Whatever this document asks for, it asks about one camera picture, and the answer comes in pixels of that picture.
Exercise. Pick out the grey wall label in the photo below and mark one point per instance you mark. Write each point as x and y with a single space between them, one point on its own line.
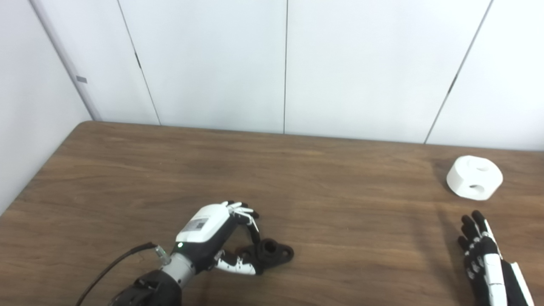
81 79

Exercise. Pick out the black holder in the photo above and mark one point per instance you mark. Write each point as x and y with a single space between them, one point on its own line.
272 253

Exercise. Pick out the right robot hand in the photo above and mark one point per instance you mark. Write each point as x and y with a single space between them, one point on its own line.
493 276

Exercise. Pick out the black panel hinge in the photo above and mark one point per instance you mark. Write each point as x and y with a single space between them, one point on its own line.
453 83
138 60

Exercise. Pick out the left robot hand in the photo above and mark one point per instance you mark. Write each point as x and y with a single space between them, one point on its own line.
204 225

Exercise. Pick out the round white piece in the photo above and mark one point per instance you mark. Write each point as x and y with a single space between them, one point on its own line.
463 178

